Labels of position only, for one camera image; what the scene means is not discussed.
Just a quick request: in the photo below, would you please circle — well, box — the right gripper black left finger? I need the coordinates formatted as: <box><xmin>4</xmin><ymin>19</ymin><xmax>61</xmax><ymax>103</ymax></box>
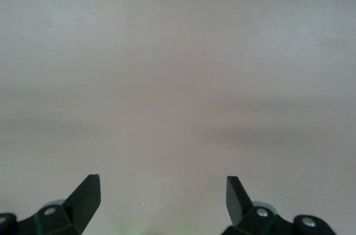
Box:
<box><xmin>0</xmin><ymin>174</ymin><xmax>101</xmax><ymax>235</ymax></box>

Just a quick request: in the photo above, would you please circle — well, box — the brown table cover sheet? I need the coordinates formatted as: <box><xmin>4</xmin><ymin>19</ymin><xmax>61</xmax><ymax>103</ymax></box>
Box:
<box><xmin>0</xmin><ymin>0</ymin><xmax>356</xmax><ymax>235</ymax></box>

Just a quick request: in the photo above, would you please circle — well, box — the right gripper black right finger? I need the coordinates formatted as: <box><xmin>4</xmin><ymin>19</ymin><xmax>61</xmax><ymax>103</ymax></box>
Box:
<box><xmin>221</xmin><ymin>176</ymin><xmax>339</xmax><ymax>235</ymax></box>

